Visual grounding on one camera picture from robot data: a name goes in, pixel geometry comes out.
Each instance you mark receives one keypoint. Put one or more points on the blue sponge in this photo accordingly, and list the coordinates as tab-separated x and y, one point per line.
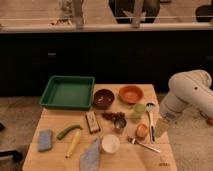
45	140

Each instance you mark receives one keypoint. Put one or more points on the grey blue cloth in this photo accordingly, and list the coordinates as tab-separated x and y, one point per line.
90	159

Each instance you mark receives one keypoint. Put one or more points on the silver spoon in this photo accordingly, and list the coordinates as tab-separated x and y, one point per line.
149	108

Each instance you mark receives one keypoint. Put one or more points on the green cucumber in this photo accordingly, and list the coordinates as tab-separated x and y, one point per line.
65	131

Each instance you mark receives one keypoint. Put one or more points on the green plastic tray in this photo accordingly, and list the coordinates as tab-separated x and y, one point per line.
68	92

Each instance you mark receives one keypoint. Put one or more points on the silver fork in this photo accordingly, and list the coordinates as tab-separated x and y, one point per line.
136	142

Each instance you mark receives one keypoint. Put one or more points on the white cup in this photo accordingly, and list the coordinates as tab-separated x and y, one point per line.
110	143

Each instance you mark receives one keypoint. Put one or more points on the dark red bowl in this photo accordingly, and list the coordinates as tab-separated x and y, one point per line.
103	99

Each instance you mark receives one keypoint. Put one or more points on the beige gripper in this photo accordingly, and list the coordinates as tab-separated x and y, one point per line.
161	127

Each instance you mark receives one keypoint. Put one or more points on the brown chocolate bar box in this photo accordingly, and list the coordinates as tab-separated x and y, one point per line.
92	122

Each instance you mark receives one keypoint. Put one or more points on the small metal cup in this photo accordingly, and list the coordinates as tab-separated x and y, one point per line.
119	125

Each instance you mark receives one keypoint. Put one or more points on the orange bowl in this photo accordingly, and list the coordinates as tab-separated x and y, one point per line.
130	94

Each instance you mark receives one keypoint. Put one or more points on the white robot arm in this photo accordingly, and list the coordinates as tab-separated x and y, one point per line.
185	88

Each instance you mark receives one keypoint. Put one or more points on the light green cup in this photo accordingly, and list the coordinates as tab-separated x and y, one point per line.
138	110

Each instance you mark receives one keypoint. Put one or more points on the bunch of red grapes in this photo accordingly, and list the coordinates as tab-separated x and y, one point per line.
111	116

